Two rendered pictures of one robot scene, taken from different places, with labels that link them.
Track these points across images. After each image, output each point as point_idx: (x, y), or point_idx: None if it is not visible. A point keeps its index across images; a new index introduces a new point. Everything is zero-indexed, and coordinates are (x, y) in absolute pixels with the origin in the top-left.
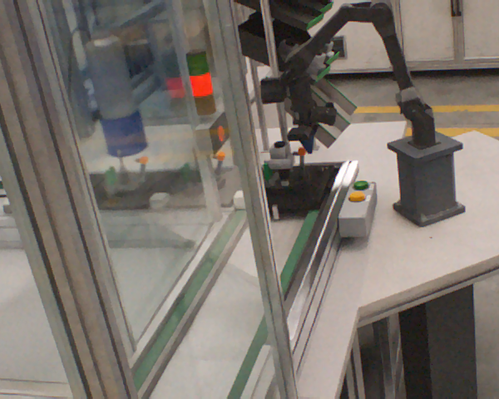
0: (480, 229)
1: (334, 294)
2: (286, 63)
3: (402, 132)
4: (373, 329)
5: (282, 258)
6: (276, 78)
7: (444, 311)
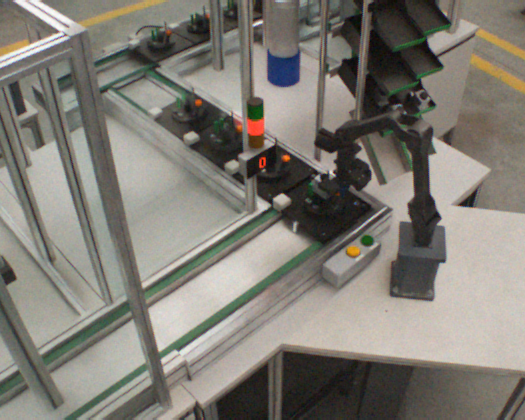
0: (424, 325)
1: (279, 322)
2: (336, 131)
3: (476, 181)
4: None
5: (265, 274)
6: (331, 134)
7: None
